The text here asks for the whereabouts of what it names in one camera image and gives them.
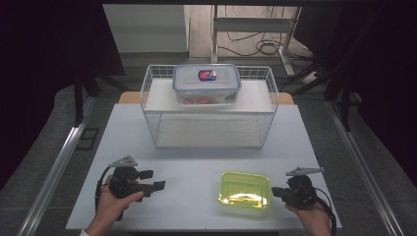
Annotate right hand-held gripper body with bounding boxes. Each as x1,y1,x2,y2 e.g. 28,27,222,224
284,166,326,209

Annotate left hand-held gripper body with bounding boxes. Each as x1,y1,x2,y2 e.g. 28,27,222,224
107,155,155,200

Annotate yellow-green plastic tray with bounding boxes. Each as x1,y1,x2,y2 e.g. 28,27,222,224
217,170,272,210

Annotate white wire rack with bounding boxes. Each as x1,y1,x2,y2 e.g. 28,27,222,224
140,64,280,150

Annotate clear container with blue lid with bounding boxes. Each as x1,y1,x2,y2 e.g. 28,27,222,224
172,63,243,106

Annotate person's right hand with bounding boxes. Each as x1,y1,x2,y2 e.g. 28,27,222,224
284,203,332,229

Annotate person's left hand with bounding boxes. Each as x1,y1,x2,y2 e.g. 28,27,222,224
94,175,146,227

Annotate wooden table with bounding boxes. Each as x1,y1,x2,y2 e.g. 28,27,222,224
117,90,295,106

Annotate black stand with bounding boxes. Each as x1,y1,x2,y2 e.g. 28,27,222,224
73,70,130,127
280,62,362,132

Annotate white cabinet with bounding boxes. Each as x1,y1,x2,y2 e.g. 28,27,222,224
102,3,191,54

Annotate dark curtain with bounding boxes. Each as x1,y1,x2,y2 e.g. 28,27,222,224
293,4,417,188
0,0,126,191

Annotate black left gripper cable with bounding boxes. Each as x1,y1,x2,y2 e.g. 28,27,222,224
94,165,112,210

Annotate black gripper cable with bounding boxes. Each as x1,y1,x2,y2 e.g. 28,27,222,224
94,165,112,210
314,187,338,236

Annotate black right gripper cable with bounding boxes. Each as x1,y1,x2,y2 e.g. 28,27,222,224
314,187,338,236

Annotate black floor frame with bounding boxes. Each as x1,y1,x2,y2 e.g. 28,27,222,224
76,127,100,151

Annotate aluminium rail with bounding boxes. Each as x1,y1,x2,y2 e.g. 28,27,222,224
16,97,96,236
326,99,400,236

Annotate black floor cables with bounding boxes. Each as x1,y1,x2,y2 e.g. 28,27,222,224
217,6,314,59

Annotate white metal desk frame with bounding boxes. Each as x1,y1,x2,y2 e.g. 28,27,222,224
210,4,303,77

